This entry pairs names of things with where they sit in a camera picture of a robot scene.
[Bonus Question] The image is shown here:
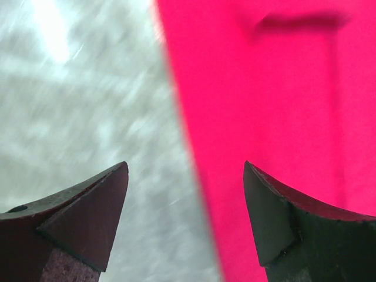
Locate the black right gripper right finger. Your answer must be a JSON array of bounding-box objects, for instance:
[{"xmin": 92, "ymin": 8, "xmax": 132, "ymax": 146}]
[{"xmin": 243, "ymin": 162, "xmax": 375, "ymax": 282}]

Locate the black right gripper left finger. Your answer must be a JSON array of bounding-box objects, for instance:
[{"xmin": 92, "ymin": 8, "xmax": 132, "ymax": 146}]
[{"xmin": 1, "ymin": 162, "xmax": 129, "ymax": 281}]

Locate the red t shirt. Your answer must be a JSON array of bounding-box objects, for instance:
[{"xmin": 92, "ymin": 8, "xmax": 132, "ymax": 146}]
[{"xmin": 157, "ymin": 1, "xmax": 375, "ymax": 281}]

